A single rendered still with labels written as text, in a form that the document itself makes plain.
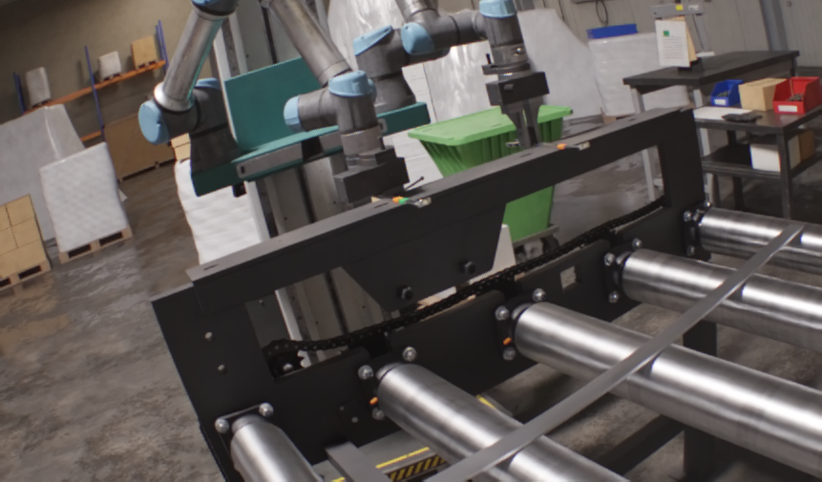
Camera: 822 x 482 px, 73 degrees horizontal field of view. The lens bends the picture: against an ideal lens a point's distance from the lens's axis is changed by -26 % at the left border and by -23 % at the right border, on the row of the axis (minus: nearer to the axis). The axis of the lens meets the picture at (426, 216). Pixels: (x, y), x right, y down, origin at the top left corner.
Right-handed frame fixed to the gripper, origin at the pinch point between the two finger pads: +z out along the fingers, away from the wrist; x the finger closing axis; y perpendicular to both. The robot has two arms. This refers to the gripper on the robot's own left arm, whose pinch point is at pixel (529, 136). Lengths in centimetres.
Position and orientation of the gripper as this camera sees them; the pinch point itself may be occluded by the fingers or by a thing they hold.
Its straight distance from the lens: 150.5
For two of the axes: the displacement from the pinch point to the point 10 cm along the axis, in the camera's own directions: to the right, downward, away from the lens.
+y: 4.7, 1.2, -8.7
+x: 8.5, -3.1, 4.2
